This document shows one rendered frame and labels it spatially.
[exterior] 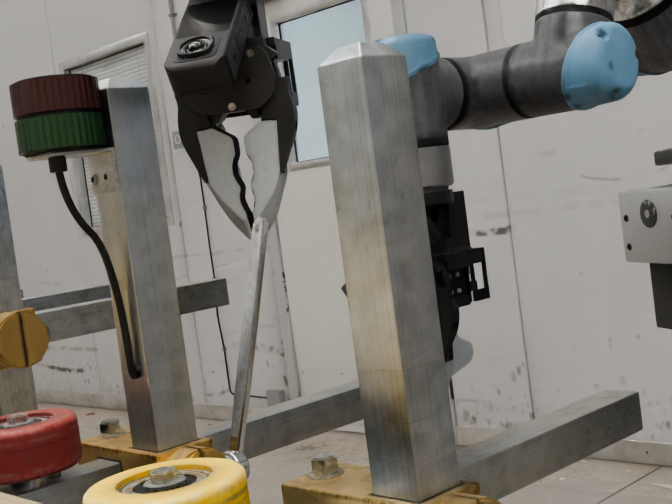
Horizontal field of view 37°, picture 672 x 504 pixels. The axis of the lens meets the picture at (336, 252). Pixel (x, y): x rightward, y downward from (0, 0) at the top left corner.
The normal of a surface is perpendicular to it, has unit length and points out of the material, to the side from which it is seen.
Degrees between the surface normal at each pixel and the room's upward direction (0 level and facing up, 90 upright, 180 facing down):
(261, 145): 95
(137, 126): 90
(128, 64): 90
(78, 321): 90
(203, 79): 126
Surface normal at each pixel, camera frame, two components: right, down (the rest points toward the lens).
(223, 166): -0.16, 0.14
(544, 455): 0.68, -0.05
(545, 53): -0.73, -0.19
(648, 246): -0.96, 0.14
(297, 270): -0.70, 0.13
